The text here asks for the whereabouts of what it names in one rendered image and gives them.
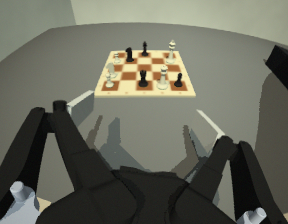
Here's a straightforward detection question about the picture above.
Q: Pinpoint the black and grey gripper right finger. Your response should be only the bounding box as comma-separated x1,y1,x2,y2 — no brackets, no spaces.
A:
169,110,288,224

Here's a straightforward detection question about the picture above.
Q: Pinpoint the brown and cream chessboard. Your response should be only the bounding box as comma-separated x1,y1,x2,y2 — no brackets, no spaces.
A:
94,51,196,98

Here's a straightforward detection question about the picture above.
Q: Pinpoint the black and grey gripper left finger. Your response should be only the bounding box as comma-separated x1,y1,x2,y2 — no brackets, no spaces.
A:
0,90,137,224

